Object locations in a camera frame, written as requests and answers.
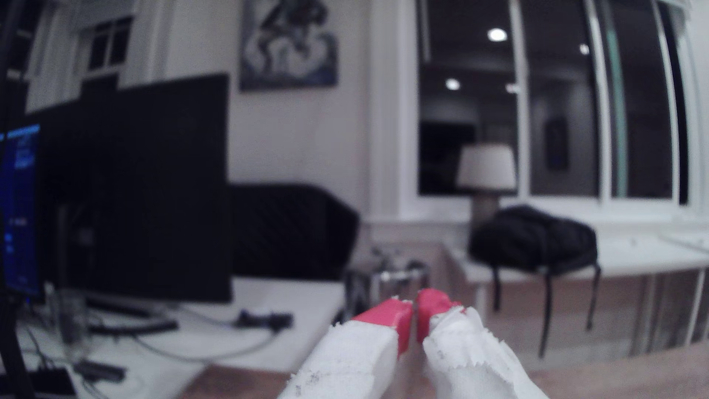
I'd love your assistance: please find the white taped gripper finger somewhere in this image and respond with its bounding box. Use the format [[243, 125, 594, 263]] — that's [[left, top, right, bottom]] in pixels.
[[415, 288, 549, 399], [277, 298, 414, 399]]

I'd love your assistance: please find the white desk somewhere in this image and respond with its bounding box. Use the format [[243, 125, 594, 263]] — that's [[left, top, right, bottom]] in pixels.
[[17, 277, 347, 399]]

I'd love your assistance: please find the black power adapter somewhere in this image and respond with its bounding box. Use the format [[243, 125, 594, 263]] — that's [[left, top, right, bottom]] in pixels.
[[235, 310, 294, 332]]

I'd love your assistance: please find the black backpack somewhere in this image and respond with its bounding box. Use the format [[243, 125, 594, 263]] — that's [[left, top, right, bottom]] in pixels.
[[468, 205, 602, 358]]

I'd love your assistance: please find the black chair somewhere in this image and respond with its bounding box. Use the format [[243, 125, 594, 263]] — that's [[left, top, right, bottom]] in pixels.
[[230, 184, 360, 280]]

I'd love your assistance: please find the table lamp white shade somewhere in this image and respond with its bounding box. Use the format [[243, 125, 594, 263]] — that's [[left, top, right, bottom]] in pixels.
[[456, 143, 517, 228]]

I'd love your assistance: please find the white window bench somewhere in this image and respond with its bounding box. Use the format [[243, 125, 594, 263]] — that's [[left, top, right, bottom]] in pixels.
[[443, 227, 709, 347]]

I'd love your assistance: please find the flat black bar device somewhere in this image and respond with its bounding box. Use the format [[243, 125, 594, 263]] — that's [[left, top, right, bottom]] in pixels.
[[89, 318, 179, 336]]

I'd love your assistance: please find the small black remote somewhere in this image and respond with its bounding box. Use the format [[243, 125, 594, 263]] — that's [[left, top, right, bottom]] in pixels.
[[75, 360, 127, 383]]

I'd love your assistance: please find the black computer monitor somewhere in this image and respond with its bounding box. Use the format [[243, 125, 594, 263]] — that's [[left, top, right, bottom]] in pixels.
[[25, 73, 232, 304]]

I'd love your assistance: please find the large white framed window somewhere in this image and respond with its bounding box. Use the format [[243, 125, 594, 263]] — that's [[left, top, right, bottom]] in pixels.
[[399, 0, 693, 217]]

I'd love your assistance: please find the clear drinking glass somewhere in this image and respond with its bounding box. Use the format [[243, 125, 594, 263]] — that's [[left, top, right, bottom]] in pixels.
[[52, 288, 89, 344]]

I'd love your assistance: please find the blue lit screen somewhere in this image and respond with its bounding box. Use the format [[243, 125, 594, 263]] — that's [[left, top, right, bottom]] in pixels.
[[0, 125, 42, 297]]

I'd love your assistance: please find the small white framed window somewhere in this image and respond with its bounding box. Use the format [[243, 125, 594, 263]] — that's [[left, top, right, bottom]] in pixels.
[[78, 17, 134, 73]]

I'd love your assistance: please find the chrome metal frame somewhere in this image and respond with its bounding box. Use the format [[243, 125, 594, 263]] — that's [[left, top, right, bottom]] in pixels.
[[345, 249, 430, 322]]

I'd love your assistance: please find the grey desk cable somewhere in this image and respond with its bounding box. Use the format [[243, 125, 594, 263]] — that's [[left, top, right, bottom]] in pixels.
[[133, 330, 278, 365]]

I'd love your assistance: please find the framed wall picture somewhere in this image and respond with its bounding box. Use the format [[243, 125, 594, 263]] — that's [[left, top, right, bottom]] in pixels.
[[239, 0, 339, 92]]

